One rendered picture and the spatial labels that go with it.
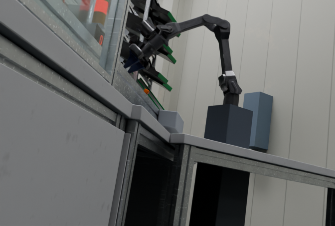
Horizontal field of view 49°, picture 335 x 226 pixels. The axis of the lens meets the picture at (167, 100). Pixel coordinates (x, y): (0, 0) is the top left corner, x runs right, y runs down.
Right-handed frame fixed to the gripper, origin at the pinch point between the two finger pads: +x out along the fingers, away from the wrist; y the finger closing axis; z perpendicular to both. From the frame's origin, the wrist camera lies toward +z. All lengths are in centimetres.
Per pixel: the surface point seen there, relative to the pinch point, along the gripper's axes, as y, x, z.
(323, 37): -207, -164, -29
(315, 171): -5, -23, -83
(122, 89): 65, 9, -30
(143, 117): 73, 10, -41
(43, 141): 108, 19, -45
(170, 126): 19.1, 6.3, -35.3
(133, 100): 54, 9, -30
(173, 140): 36, 9, -43
